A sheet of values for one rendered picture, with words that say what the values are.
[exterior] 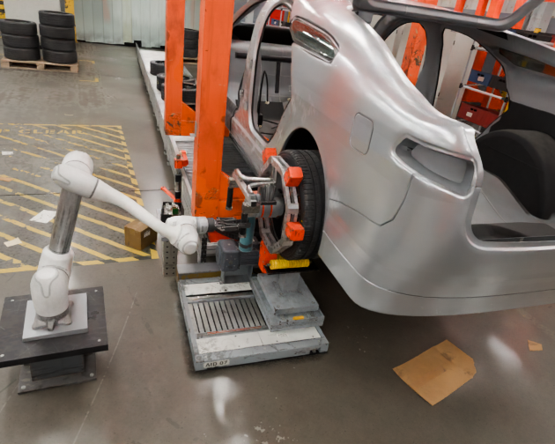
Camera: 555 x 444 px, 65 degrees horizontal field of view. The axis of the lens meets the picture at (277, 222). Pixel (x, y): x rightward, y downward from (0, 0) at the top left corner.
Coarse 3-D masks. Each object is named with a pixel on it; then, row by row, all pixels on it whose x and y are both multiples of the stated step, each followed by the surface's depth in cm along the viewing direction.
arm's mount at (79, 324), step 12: (72, 300) 237; (84, 300) 238; (72, 312) 230; (84, 312) 231; (72, 324) 222; (84, 324) 223; (24, 336) 212; (36, 336) 213; (48, 336) 215; (60, 336) 218
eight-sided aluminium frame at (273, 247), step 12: (276, 156) 254; (264, 168) 265; (276, 168) 246; (288, 192) 233; (288, 204) 230; (288, 216) 232; (264, 228) 278; (264, 240) 270; (276, 240) 267; (288, 240) 240; (276, 252) 258
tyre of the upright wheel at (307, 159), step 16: (288, 160) 250; (304, 160) 240; (320, 160) 244; (304, 176) 232; (320, 176) 235; (304, 192) 230; (320, 192) 233; (304, 208) 231; (320, 208) 232; (304, 224) 232; (320, 224) 235; (304, 240) 237; (320, 240) 240; (288, 256) 255; (304, 256) 250
